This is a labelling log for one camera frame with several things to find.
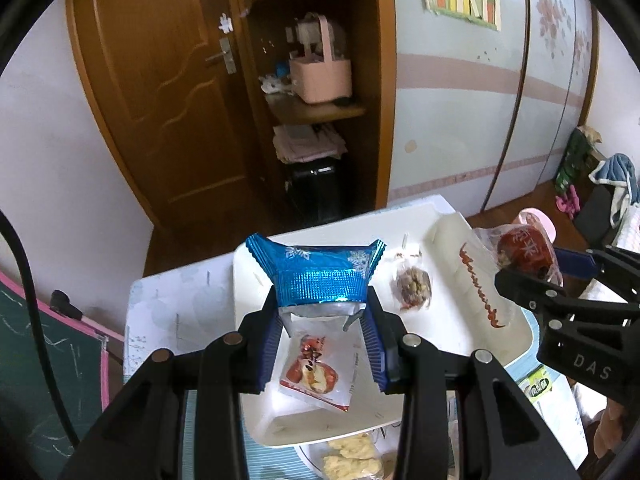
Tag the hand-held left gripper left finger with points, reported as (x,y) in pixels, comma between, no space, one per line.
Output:
(266,355)

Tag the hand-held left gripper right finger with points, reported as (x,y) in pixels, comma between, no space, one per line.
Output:
(380,355)

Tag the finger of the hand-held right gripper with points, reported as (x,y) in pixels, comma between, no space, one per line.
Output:
(525,287)
(575,263)

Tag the red snack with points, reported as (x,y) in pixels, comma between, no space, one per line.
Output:
(525,250)

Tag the white plastic container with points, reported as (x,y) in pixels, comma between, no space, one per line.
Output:
(372,417)

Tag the blue foil snack packet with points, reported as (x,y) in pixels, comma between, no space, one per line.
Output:
(320,280)

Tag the yellow pastry clear packet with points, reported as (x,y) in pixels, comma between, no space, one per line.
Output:
(352,446)
(350,469)

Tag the person's right hand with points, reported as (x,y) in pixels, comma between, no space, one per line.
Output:
(617,430)

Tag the black chair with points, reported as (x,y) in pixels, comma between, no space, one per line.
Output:
(595,220)

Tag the white red fruit snack packet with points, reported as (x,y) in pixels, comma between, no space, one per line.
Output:
(312,377)

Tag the pink plastic stool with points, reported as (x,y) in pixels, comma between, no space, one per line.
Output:
(537,220)

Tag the green snack packet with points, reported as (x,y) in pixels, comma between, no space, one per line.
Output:
(537,387)

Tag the pink plastic toy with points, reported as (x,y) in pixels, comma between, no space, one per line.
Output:
(567,202)

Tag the brown nut snack clear wrapper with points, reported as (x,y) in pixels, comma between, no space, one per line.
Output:
(412,285)

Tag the white packet with red print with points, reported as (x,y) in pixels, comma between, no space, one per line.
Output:
(450,260)

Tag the blue white towel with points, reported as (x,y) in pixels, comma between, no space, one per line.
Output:
(615,172)

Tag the green garment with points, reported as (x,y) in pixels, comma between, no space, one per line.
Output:
(575,160)

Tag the black box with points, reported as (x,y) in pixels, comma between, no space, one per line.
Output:
(317,190)

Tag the floral sliding wardrobe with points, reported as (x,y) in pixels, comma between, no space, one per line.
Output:
(450,110)

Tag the black easel knob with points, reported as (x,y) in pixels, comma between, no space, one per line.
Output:
(65,305)

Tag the stack of folded cloths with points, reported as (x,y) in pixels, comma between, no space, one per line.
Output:
(307,142)

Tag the wooden shelf unit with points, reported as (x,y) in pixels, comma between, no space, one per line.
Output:
(380,110)

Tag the small white toy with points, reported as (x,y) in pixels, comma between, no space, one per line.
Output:
(275,85)

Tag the pink basket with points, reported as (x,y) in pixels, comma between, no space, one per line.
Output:
(320,80)

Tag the brown wooden door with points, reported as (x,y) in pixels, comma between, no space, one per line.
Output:
(150,85)

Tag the grey plush toy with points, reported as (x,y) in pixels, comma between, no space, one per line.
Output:
(307,32)

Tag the white door hook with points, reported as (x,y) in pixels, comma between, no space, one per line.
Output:
(226,22)

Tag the green chalkboard pink frame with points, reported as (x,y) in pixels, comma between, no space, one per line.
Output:
(30,360)

